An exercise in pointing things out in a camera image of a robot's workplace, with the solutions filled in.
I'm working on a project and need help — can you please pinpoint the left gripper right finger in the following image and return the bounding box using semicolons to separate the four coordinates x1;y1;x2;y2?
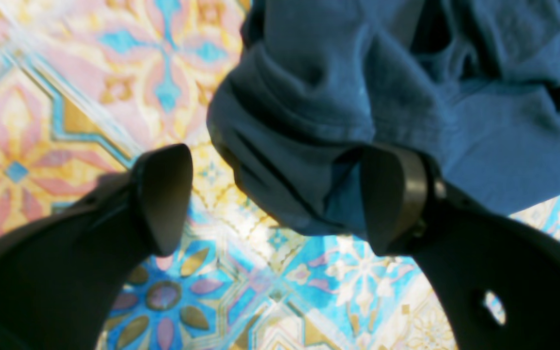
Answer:
360;146;560;350

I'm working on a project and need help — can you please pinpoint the dark blue t-shirt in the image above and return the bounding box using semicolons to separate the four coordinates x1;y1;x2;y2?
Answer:
207;0;560;236

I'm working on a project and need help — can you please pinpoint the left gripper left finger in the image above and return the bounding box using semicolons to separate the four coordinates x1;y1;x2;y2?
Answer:
0;144;193;350

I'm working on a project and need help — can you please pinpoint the patterned tablecloth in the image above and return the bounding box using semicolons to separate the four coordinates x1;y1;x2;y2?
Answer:
0;0;560;350

